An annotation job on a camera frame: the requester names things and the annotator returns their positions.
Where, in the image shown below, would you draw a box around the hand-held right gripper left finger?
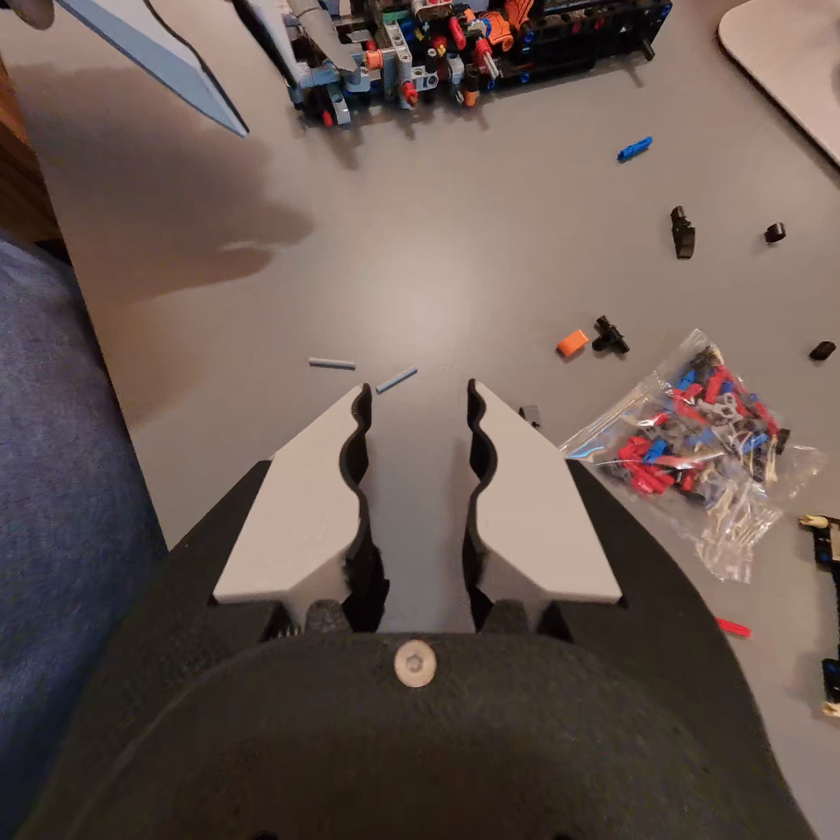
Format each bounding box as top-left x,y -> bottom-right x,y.
212,384 -> 389,634

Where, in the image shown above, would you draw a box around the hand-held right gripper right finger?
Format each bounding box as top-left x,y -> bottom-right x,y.
461,378 -> 623,634

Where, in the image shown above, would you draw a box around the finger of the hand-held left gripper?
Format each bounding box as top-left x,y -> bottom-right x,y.
54,0 -> 250,139
236,0 -> 311,91

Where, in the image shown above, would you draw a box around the grey toy brick vehicle model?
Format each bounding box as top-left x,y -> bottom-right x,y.
285,0 -> 673,129

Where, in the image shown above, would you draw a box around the person's left hand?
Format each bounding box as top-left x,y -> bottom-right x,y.
0,0 -> 55,31

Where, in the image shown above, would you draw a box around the clear bag of small parts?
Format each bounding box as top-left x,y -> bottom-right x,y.
560,328 -> 828,586

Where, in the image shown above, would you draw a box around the black cross-shaped connector piece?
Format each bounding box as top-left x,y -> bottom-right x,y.
591,315 -> 631,356

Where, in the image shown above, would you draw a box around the person's blue jeans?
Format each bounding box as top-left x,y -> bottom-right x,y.
0,238 -> 170,840

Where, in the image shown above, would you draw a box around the black beam with tan pins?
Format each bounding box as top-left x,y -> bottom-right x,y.
797,514 -> 840,719

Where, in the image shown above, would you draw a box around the glossy black connector piece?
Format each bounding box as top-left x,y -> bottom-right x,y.
669,205 -> 697,261

